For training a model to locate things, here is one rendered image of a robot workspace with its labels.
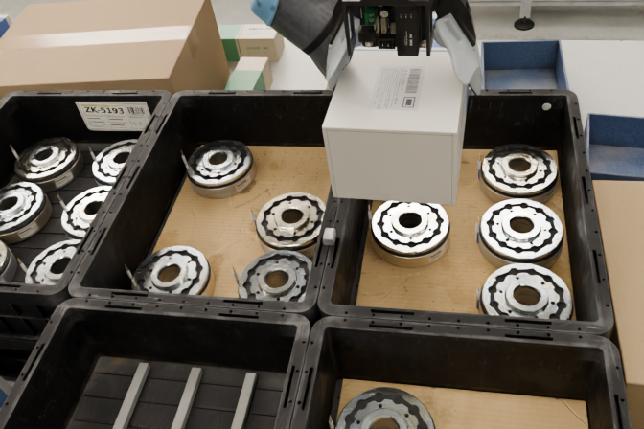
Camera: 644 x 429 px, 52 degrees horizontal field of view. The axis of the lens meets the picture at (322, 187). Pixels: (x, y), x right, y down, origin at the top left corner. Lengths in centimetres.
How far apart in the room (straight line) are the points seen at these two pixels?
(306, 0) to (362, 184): 60
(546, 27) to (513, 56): 153
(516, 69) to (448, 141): 84
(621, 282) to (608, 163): 41
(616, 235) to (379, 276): 30
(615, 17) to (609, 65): 156
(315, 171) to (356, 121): 42
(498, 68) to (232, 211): 68
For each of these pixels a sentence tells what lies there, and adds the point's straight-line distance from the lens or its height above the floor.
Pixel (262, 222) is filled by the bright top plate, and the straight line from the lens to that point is 91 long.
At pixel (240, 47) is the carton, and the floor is 74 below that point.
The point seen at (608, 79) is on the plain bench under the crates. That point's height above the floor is 70.
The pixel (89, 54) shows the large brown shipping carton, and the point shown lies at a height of 90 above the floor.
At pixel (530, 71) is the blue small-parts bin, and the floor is 70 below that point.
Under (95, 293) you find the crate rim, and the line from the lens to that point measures 81.
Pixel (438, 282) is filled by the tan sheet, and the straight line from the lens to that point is 85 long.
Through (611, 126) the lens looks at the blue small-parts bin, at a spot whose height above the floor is 75.
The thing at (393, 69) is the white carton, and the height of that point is 114.
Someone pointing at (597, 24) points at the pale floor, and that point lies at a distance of 296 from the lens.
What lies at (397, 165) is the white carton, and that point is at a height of 110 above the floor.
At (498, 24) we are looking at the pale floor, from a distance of 293.
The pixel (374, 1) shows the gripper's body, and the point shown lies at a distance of 54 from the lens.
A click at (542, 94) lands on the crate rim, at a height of 93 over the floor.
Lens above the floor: 151
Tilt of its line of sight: 44 degrees down
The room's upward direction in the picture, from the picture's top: 10 degrees counter-clockwise
